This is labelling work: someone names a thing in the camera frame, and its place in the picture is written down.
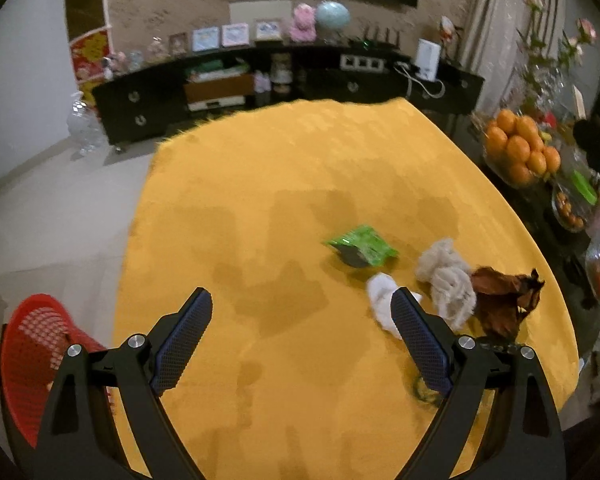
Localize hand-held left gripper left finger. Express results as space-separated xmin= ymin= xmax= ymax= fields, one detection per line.
xmin=35 ymin=287 xmax=213 ymax=480

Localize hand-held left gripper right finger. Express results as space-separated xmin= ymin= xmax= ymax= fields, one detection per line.
xmin=390 ymin=287 xmax=567 ymax=480

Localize clear wrapper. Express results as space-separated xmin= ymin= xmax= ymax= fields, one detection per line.
xmin=412 ymin=375 xmax=448 ymax=406

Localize white tissue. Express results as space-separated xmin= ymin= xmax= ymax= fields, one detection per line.
xmin=366 ymin=272 xmax=423 ymax=342

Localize white fluffy cloth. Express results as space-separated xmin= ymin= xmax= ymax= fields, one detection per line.
xmin=414 ymin=239 xmax=478 ymax=332

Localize brown wrapper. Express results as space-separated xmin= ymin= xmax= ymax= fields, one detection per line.
xmin=470 ymin=266 xmax=546 ymax=343

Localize green snack packet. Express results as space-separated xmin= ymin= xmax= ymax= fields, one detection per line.
xmin=322 ymin=225 xmax=400 ymax=267

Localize red mesh basket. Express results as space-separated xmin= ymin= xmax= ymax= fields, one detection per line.
xmin=0 ymin=294 xmax=113 ymax=448

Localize dark side table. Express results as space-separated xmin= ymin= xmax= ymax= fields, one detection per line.
xmin=450 ymin=110 xmax=600 ymax=311

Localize yellow tablecloth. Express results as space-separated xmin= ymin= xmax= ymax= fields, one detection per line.
xmin=112 ymin=97 xmax=580 ymax=480

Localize bowl of small fruits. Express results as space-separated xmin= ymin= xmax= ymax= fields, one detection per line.
xmin=552 ymin=185 xmax=588 ymax=233

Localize clear water jug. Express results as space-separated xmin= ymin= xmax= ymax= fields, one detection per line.
xmin=67 ymin=92 xmax=103 ymax=157

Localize black television cabinet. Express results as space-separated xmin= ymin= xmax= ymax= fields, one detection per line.
xmin=91 ymin=42 xmax=486 ymax=151

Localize white set-top box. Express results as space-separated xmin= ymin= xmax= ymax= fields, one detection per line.
xmin=187 ymin=95 xmax=253 ymax=111

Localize green and white boxes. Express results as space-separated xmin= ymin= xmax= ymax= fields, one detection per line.
xmin=187 ymin=60 xmax=251 ymax=83

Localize decorated jar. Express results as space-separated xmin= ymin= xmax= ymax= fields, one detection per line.
xmin=271 ymin=52 xmax=293 ymax=92

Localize white upright device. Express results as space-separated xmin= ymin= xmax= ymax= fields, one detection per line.
xmin=415 ymin=39 xmax=441 ymax=82

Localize white socket strip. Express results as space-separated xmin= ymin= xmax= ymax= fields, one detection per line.
xmin=340 ymin=53 xmax=386 ymax=71

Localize black router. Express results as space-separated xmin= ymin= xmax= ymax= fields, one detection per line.
xmin=350 ymin=27 xmax=401 ymax=51

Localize small red and white figurine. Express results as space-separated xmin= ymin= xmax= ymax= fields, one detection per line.
xmin=440 ymin=16 xmax=456 ymax=56

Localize beige curtain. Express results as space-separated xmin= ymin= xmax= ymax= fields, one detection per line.
xmin=460 ymin=0 xmax=566 ymax=111

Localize pink plush toy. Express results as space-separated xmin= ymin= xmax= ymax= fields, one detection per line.
xmin=289 ymin=4 xmax=316 ymax=43

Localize pale blue globe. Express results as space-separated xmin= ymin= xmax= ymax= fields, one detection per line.
xmin=315 ymin=1 xmax=352 ymax=43

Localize white cable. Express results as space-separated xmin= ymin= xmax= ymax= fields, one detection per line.
xmin=394 ymin=62 xmax=446 ymax=99

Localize red festive wall poster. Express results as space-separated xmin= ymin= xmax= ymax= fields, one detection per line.
xmin=70 ymin=30 xmax=113 ymax=83

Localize blue picture frame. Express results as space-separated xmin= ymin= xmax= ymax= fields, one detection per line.
xmin=192 ymin=27 xmax=221 ymax=52

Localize pink picture frame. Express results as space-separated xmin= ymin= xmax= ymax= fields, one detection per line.
xmin=221 ymin=23 xmax=251 ymax=47

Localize wooden picture frame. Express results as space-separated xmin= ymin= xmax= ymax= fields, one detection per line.
xmin=254 ymin=18 xmax=283 ymax=43

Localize white wall panel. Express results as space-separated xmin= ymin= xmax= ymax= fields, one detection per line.
xmin=229 ymin=0 xmax=293 ymax=25

